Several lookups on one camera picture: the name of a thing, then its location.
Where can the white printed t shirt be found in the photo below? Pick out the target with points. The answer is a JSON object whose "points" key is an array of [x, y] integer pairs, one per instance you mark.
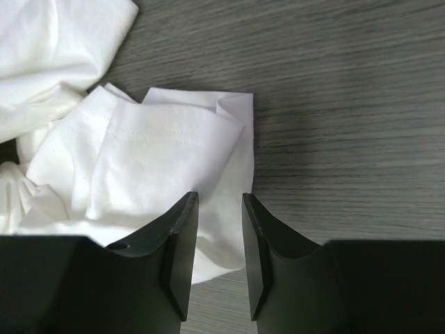
{"points": [[92, 160]]}

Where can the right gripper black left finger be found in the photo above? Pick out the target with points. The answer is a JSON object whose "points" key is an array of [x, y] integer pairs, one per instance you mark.
{"points": [[70, 284]]}

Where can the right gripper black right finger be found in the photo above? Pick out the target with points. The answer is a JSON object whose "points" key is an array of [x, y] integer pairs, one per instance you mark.
{"points": [[343, 286]]}

